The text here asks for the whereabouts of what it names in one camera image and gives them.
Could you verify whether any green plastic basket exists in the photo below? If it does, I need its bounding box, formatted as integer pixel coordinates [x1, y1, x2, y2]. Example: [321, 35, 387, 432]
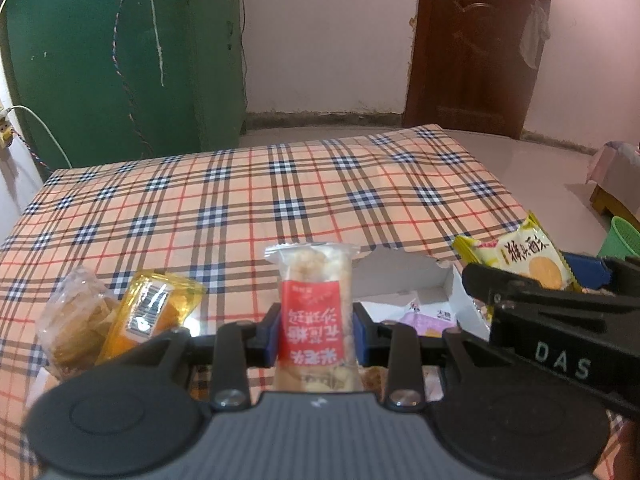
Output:
[597, 216, 640, 261]

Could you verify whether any wooden bench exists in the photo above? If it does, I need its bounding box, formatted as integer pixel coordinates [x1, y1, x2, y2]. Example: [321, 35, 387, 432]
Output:
[590, 182, 640, 223]

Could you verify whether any twisted multicolour cable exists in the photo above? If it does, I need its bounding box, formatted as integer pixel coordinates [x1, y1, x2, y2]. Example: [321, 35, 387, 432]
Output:
[10, 125, 53, 173]

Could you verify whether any brown wooden door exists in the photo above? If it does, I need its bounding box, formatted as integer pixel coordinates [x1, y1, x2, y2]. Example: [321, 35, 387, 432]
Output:
[402, 0, 555, 141]

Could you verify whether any purple biscuit packet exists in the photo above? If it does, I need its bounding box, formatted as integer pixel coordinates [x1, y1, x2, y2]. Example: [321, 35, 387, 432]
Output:
[380, 307, 458, 338]

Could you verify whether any white power cable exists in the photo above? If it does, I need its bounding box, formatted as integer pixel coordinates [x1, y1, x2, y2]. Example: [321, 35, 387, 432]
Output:
[7, 105, 73, 168]

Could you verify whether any plaid tablecloth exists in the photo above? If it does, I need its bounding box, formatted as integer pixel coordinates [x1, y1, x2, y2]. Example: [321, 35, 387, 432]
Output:
[0, 125, 546, 480]

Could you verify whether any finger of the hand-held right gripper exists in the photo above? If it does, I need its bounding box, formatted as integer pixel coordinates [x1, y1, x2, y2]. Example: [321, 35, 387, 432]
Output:
[461, 261, 640, 328]
[562, 252, 640, 291]

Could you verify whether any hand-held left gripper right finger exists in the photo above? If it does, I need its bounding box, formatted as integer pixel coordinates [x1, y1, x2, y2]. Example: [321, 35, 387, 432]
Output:
[351, 301, 501, 409]

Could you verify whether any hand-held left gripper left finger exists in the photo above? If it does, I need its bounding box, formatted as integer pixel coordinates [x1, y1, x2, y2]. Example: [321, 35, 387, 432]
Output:
[100, 301, 283, 409]

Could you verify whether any white cardboard box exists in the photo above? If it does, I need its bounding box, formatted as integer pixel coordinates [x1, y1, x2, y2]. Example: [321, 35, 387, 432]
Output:
[350, 249, 493, 343]

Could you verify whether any clear pastry packet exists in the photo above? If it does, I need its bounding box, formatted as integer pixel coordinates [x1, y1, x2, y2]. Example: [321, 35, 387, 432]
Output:
[37, 266, 121, 381]

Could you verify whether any yellow biscuit packet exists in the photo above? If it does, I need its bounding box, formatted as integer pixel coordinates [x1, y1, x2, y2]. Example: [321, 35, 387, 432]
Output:
[452, 212, 583, 293]

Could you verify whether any red white nougat packet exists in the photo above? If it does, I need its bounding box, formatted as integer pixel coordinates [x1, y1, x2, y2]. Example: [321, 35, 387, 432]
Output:
[263, 241, 365, 393]

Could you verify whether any white cloth on door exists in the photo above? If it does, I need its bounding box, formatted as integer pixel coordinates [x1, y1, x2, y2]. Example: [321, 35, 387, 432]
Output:
[520, 0, 552, 68]

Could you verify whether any green metal cabinet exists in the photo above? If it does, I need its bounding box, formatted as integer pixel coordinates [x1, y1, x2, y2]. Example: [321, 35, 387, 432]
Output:
[0, 0, 248, 171]

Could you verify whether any yellow orange snack packet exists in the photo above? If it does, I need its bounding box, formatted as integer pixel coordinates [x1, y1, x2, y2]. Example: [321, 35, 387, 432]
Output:
[95, 270, 208, 366]

